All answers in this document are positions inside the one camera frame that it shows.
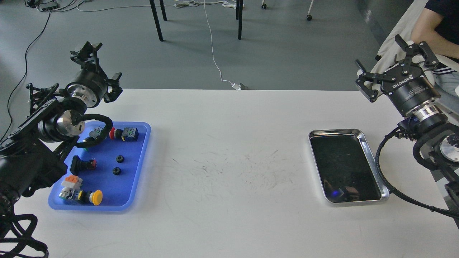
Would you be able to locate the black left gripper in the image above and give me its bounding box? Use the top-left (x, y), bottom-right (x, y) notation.
top-left (67, 42), bottom-right (123, 108)

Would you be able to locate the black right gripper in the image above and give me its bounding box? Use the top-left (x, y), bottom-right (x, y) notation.
top-left (355, 34), bottom-right (441, 117)

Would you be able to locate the black gear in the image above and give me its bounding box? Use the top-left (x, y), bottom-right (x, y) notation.
top-left (116, 155), bottom-right (125, 163)
top-left (112, 167), bottom-right (122, 175)

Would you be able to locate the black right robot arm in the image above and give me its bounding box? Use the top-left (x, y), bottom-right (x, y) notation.
top-left (355, 34), bottom-right (458, 219)

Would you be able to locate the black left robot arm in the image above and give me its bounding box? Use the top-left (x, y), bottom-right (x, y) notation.
top-left (0, 42), bottom-right (123, 258)

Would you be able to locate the blue plastic tray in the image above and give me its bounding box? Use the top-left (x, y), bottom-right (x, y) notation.
top-left (48, 122), bottom-right (151, 212)

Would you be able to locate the silver metal tray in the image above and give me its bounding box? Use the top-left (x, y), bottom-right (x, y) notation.
top-left (308, 129), bottom-right (390, 206)

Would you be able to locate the beige jacket on chair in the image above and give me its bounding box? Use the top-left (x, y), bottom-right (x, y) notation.
top-left (369, 0), bottom-right (429, 77)

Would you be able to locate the white office chair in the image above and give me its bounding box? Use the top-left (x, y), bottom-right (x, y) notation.
top-left (427, 54), bottom-right (459, 125)

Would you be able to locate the seated person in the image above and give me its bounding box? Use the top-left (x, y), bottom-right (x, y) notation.
top-left (411, 0), bottom-right (459, 73)

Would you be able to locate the black table leg left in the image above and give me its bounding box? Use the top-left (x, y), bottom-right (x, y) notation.
top-left (149, 0), bottom-right (167, 42)

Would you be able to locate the black table leg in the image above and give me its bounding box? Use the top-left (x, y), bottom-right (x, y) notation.
top-left (236, 0), bottom-right (243, 40)
top-left (149, 0), bottom-right (167, 42)

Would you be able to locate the black table leg right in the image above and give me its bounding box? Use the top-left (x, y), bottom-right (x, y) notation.
top-left (236, 0), bottom-right (243, 40)

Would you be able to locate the green push button switch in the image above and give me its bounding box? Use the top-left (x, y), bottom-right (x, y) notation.
top-left (82, 126), bottom-right (103, 143)

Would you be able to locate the red push button switch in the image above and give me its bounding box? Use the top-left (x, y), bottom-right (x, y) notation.
top-left (109, 127), bottom-right (139, 142)

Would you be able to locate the black floor cable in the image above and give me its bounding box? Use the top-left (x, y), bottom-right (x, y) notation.
top-left (0, 0), bottom-right (60, 142)

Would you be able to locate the black switch with red end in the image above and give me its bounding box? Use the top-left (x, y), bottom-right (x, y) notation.
top-left (70, 155), bottom-right (97, 175)

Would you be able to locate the orange white switch block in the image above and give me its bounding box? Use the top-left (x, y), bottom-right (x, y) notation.
top-left (61, 175), bottom-right (83, 190)

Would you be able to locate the yellow push button switch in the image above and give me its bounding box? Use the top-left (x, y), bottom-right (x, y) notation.
top-left (58, 190), bottom-right (103, 206)

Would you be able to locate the white floor cable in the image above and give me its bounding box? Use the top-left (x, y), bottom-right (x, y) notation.
top-left (77, 0), bottom-right (248, 90)

